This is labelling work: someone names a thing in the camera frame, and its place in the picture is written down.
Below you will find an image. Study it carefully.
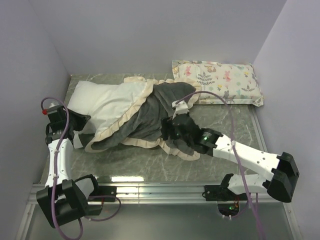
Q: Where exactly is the grey pillowcase with cream ruffle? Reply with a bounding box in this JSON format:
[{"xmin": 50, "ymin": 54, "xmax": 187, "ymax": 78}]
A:
[{"xmin": 79, "ymin": 76, "xmax": 202, "ymax": 161}]

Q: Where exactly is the white pillow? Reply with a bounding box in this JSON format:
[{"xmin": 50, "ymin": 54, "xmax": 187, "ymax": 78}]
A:
[{"xmin": 67, "ymin": 81, "xmax": 154, "ymax": 153}]

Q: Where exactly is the floral patterned pillow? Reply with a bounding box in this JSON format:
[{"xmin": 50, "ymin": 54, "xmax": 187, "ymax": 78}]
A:
[{"xmin": 172, "ymin": 60, "xmax": 264, "ymax": 107}]

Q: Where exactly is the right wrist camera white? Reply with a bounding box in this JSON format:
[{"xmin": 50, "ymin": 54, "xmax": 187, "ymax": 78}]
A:
[{"xmin": 171, "ymin": 100, "xmax": 189, "ymax": 118}]

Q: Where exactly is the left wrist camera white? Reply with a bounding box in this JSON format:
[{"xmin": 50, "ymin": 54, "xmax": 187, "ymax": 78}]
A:
[{"xmin": 42, "ymin": 102, "xmax": 61, "ymax": 115}]

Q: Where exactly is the aluminium front rail frame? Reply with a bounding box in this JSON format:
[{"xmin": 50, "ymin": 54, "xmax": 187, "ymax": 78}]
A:
[{"xmin": 15, "ymin": 182, "xmax": 303, "ymax": 240}]

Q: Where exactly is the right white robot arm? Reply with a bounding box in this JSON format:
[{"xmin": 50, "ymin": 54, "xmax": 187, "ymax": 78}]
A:
[{"xmin": 161, "ymin": 113, "xmax": 300, "ymax": 203}]

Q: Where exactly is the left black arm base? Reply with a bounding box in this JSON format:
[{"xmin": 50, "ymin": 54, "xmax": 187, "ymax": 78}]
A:
[{"xmin": 88, "ymin": 185, "xmax": 117, "ymax": 216}]

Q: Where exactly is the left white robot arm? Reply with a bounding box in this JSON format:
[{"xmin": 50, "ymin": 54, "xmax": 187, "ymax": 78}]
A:
[{"xmin": 36, "ymin": 104, "xmax": 101, "ymax": 228}]

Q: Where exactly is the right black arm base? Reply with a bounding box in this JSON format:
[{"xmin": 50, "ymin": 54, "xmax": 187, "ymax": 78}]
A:
[{"xmin": 202, "ymin": 173, "xmax": 249, "ymax": 220}]

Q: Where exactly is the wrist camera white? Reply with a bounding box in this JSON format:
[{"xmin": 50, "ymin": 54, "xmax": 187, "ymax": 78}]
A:
[
  {"xmin": 42, "ymin": 102, "xmax": 61, "ymax": 115},
  {"xmin": 171, "ymin": 100, "xmax": 189, "ymax": 118}
]

